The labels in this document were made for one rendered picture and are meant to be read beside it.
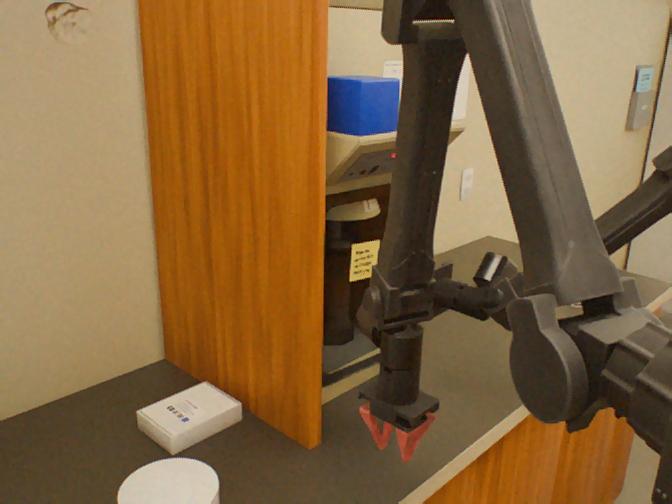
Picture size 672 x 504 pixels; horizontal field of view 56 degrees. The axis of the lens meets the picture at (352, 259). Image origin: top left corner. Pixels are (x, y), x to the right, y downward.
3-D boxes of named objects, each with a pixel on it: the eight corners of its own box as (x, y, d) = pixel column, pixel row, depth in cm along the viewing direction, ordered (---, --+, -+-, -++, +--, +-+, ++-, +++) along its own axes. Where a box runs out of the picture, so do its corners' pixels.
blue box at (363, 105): (317, 129, 110) (318, 76, 107) (356, 125, 117) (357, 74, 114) (360, 137, 104) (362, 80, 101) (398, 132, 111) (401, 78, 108)
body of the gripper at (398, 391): (384, 384, 96) (387, 340, 94) (440, 411, 90) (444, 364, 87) (355, 401, 92) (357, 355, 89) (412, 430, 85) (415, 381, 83)
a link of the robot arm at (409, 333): (392, 332, 83) (431, 327, 85) (371, 312, 89) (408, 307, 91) (389, 379, 85) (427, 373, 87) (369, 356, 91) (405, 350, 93)
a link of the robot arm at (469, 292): (480, 315, 115) (490, 327, 119) (497, 282, 116) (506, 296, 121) (448, 303, 119) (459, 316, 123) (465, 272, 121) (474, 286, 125)
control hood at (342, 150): (308, 186, 113) (309, 130, 110) (418, 164, 136) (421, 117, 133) (356, 198, 106) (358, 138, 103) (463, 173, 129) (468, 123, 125)
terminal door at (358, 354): (311, 390, 128) (313, 197, 114) (413, 346, 148) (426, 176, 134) (314, 392, 127) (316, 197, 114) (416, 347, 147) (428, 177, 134)
